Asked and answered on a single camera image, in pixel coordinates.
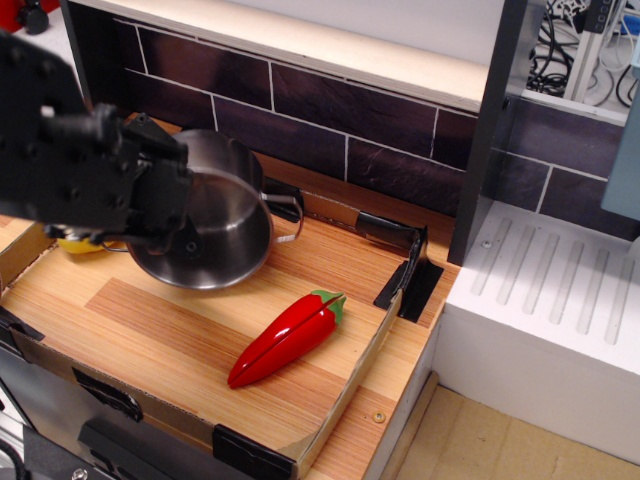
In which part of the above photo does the dark shelf with brick backsplash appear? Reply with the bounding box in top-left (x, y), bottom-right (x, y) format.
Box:
top-left (61, 1), bottom-right (533, 264)

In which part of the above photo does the cardboard fence with black tape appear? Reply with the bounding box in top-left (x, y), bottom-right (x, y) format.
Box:
top-left (1, 178), bottom-right (457, 479)

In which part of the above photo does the white ribbed drainboard block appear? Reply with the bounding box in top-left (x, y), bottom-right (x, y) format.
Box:
top-left (433, 203), bottom-right (639, 463)

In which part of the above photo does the stainless steel pot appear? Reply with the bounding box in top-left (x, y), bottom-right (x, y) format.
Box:
top-left (126, 129), bottom-right (304, 290)

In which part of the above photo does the red toy chili pepper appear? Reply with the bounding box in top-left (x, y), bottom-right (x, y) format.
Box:
top-left (227, 290), bottom-right (347, 389)

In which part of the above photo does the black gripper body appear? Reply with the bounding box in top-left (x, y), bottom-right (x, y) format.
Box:
top-left (1, 32), bottom-right (147, 236)

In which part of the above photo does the grey metal cabinet front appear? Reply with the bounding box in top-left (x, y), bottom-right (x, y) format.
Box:
top-left (1, 349), bottom-right (246, 479)

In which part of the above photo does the yellow toy potato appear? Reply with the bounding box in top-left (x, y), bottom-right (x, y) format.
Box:
top-left (57, 239), bottom-right (113, 255)

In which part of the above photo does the brass screw in table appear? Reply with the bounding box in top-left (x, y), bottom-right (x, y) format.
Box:
top-left (372, 411), bottom-right (386, 423)

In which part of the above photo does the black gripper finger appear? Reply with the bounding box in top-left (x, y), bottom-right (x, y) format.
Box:
top-left (127, 169), bottom-right (204, 258)
top-left (122, 113), bottom-right (188, 173)

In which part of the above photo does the bundle of black cables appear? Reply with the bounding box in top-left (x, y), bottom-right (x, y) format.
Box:
top-left (527, 0), bottom-right (640, 107)

